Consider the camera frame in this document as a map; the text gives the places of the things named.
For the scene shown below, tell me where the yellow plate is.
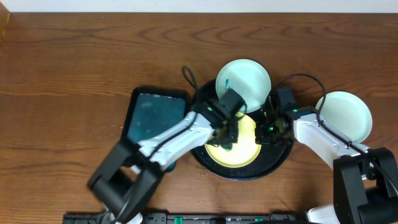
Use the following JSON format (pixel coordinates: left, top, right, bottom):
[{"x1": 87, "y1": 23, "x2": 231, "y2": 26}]
[{"x1": 205, "y1": 112, "x2": 261, "y2": 168}]

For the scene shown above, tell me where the mint plate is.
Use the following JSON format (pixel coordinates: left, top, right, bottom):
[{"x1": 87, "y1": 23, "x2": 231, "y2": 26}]
[
  {"x1": 320, "y1": 91, "x2": 373, "y2": 143},
  {"x1": 215, "y1": 59, "x2": 272, "y2": 113}
]

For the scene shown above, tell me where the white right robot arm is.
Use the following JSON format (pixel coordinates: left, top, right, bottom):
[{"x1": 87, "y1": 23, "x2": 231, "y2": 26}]
[{"x1": 255, "y1": 106, "x2": 397, "y2": 224}]

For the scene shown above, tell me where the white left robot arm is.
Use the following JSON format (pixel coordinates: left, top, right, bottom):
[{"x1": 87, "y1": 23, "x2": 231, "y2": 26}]
[{"x1": 88, "y1": 100, "x2": 244, "y2": 223}]

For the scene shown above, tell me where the round black tray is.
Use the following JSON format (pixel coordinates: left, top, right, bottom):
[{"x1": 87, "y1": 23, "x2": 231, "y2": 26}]
[{"x1": 189, "y1": 79, "x2": 295, "y2": 181}]

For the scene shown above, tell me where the mint plate at tray back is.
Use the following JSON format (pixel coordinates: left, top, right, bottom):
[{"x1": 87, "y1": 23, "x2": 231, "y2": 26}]
[{"x1": 215, "y1": 59, "x2": 272, "y2": 113}]

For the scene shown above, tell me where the black rectangular water tub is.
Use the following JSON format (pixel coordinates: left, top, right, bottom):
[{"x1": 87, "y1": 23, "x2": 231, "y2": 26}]
[{"x1": 120, "y1": 86, "x2": 190, "y2": 174}]

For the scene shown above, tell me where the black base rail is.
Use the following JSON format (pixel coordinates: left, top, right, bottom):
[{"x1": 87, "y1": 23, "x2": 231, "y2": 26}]
[{"x1": 62, "y1": 211, "x2": 308, "y2": 224}]

